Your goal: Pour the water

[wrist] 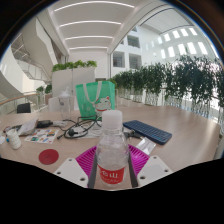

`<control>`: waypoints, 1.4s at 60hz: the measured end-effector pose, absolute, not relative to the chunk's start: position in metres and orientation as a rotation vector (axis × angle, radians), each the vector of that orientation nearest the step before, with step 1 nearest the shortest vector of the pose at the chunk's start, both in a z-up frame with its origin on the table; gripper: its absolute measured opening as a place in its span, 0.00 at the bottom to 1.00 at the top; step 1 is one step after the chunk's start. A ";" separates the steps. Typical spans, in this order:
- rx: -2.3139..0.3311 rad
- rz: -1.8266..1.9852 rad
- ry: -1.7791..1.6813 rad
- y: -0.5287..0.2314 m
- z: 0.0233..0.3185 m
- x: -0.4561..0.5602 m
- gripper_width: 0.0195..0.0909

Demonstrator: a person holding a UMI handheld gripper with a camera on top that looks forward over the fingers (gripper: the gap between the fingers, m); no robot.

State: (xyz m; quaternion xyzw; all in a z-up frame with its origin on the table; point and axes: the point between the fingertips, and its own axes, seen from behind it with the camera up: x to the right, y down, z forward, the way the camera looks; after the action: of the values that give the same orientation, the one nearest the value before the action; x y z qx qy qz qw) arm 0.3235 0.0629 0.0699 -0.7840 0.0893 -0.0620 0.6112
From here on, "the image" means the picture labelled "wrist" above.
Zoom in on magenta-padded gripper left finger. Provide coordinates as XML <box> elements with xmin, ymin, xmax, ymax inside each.
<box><xmin>53</xmin><ymin>146</ymin><xmax>99</xmax><ymax>190</ymax></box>

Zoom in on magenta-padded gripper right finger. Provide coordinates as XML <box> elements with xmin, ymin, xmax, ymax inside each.
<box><xmin>127</xmin><ymin>144</ymin><xmax>173</xmax><ymax>189</ymax></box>

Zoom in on clear red-labelled water bottle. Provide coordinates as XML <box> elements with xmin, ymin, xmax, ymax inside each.
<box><xmin>95</xmin><ymin>109</ymin><xmax>130</xmax><ymax>187</ymax></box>

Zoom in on clear plastic packet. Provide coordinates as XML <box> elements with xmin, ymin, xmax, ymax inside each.
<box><xmin>135</xmin><ymin>136</ymin><xmax>157</xmax><ymax>156</ymax></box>

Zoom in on flat round red coaster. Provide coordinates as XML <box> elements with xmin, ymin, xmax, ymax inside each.
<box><xmin>38</xmin><ymin>148</ymin><xmax>60</xmax><ymax>166</ymax></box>

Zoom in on dark blue keyboard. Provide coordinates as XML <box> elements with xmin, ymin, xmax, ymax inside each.
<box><xmin>122</xmin><ymin>119</ymin><xmax>173</xmax><ymax>146</ymax></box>

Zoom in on colourful sticker sheet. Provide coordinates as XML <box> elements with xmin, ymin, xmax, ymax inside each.
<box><xmin>24</xmin><ymin>128</ymin><xmax>60</xmax><ymax>145</ymax></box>

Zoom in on black wallet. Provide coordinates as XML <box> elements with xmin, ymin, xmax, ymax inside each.
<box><xmin>35</xmin><ymin>119</ymin><xmax>54</xmax><ymax>129</ymax></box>

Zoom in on white printed booklet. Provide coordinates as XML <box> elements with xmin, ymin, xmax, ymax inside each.
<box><xmin>17</xmin><ymin>118</ymin><xmax>39</xmax><ymax>137</ymax></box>

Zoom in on clear shaker bottle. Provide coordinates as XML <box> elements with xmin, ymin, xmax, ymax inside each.
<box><xmin>57</xmin><ymin>87</ymin><xmax>73</xmax><ymax>122</ymax></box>

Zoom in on green cat-print tote bag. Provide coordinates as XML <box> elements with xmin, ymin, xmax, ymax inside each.
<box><xmin>75</xmin><ymin>80</ymin><xmax>117</xmax><ymax>120</ymax></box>

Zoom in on black chair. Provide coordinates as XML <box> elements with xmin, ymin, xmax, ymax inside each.
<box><xmin>16</xmin><ymin>102</ymin><xmax>32</xmax><ymax>114</ymax></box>

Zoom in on potted green plant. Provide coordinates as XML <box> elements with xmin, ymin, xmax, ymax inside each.
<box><xmin>35</xmin><ymin>83</ymin><xmax>53</xmax><ymax>105</ymax></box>

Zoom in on row of green hedge plants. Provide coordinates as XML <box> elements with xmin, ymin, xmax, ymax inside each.
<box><xmin>107</xmin><ymin>54</ymin><xmax>224</xmax><ymax>118</ymax></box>

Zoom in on white cabinet with plants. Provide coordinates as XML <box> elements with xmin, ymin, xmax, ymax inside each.
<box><xmin>51</xmin><ymin>59</ymin><xmax>98</xmax><ymax>101</ymax></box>

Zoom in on ceiling strip lights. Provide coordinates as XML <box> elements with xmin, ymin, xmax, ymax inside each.
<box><xmin>53</xmin><ymin>0</ymin><xmax>136</xmax><ymax>51</ymax></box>

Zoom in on black tangled cables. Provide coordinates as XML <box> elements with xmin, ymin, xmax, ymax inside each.
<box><xmin>56</xmin><ymin>114</ymin><xmax>103</xmax><ymax>140</ymax></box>

